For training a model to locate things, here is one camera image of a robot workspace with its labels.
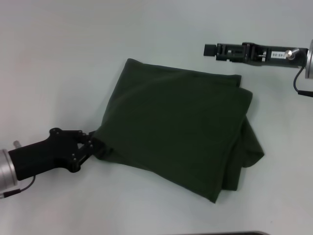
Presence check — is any right gripper grey cable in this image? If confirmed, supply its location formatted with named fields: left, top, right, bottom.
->
left=286, top=47, right=313, bottom=98

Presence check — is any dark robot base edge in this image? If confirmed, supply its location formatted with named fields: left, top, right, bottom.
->
left=216, top=231, right=269, bottom=235

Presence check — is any left gripper grey cable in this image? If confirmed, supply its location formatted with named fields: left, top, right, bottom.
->
left=0, top=175, right=38, bottom=198

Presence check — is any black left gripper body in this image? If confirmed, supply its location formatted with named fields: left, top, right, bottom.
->
left=8, top=126, right=89, bottom=182

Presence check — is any dark green printed t-shirt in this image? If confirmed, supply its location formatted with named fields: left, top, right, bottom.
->
left=91, top=57, right=267, bottom=204

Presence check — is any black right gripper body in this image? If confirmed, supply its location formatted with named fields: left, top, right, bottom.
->
left=216, top=41, right=310, bottom=69

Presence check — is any gripper grey cable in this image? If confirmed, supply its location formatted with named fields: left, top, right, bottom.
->
left=286, top=47, right=313, bottom=98
left=0, top=175, right=38, bottom=198

